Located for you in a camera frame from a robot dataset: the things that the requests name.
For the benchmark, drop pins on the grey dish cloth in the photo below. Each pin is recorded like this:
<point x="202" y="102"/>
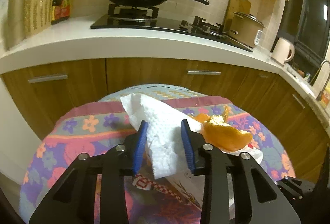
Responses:
<point x="318" y="110"/>

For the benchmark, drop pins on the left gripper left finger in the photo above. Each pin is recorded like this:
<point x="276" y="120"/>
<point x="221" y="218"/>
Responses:
<point x="71" y="199"/>

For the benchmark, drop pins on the white tissue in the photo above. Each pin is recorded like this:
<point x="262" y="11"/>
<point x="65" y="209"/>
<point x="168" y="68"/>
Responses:
<point x="164" y="144"/>

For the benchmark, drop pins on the black gas stove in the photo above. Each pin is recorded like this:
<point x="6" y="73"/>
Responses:
<point x="147" y="18"/>

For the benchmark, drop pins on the wooden cutting board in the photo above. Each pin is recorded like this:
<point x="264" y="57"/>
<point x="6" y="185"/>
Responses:
<point x="243" y="6"/>

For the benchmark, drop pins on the dark kitchen window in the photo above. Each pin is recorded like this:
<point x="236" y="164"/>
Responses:
<point x="305" y="23"/>

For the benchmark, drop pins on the beige plastic utensil basket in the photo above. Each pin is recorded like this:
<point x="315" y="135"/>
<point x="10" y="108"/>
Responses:
<point x="37" y="16"/>

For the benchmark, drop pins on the clear plastic snack bag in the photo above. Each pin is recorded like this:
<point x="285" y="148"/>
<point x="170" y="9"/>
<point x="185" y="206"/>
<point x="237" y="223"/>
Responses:
<point x="142" y="182"/>

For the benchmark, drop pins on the white electric kettle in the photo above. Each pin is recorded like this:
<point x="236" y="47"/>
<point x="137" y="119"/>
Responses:
<point x="283" y="52"/>

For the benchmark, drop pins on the small orange peel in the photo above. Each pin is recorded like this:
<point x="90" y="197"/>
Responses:
<point x="219" y="133"/>

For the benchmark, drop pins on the steel thermos bottle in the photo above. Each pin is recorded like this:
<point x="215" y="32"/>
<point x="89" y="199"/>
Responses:
<point x="16" y="22"/>

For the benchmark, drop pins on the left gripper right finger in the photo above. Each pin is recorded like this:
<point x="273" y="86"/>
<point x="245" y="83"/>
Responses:
<point x="257" y="199"/>

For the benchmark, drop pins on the steel kitchen faucet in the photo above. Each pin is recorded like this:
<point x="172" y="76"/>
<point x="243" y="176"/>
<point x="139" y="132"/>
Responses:
<point x="322" y="79"/>

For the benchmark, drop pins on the clear floral plastic bottle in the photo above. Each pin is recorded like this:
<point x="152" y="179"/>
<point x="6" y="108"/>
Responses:
<point x="192" y="187"/>

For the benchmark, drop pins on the floral tablecloth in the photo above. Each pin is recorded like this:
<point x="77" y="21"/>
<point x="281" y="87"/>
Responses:
<point x="95" y="128"/>

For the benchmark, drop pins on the yellow detergent bottle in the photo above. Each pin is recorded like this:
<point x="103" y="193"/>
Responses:
<point x="325" y="97"/>

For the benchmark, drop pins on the brown rice cooker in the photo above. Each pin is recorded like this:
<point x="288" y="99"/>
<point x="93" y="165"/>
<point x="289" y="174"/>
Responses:
<point x="246" y="29"/>

